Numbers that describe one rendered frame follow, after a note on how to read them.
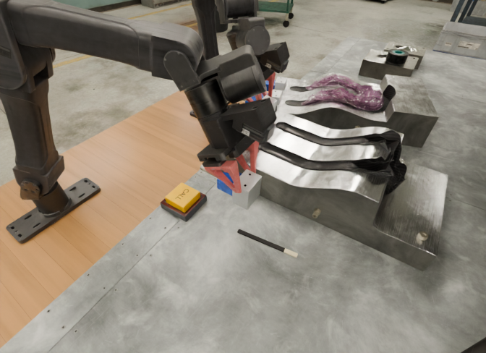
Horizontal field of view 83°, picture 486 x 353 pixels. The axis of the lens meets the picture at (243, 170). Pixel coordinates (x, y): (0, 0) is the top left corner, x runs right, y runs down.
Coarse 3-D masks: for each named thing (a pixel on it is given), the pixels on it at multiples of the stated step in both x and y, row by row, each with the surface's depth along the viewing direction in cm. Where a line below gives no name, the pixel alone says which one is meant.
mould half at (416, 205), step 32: (320, 128) 77; (384, 128) 68; (320, 160) 66; (288, 192) 63; (320, 192) 58; (352, 192) 53; (416, 192) 63; (352, 224) 58; (384, 224) 56; (416, 224) 56; (416, 256) 54
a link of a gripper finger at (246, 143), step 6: (246, 138) 48; (240, 144) 47; (246, 144) 48; (252, 144) 50; (258, 144) 51; (234, 150) 46; (240, 150) 47; (252, 150) 51; (234, 156) 47; (240, 156) 54; (252, 156) 52; (240, 162) 54; (252, 162) 52; (246, 168) 54; (252, 168) 53
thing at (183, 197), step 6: (180, 186) 67; (186, 186) 67; (174, 192) 66; (180, 192) 66; (186, 192) 66; (192, 192) 66; (198, 192) 66; (168, 198) 64; (174, 198) 64; (180, 198) 64; (186, 198) 64; (192, 198) 64; (198, 198) 67; (174, 204) 64; (180, 204) 63; (186, 204) 63; (192, 204) 65; (186, 210) 64
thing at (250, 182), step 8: (200, 168) 58; (240, 176) 53; (248, 176) 53; (256, 176) 53; (224, 184) 53; (248, 184) 51; (256, 184) 52; (232, 192) 53; (248, 192) 50; (256, 192) 54; (232, 200) 55; (240, 200) 53; (248, 200) 52
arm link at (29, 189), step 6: (24, 180) 55; (30, 180) 55; (24, 186) 56; (30, 186) 56; (36, 186) 56; (24, 192) 57; (30, 192) 57; (36, 192) 57; (24, 198) 58; (30, 198) 58; (36, 198) 58
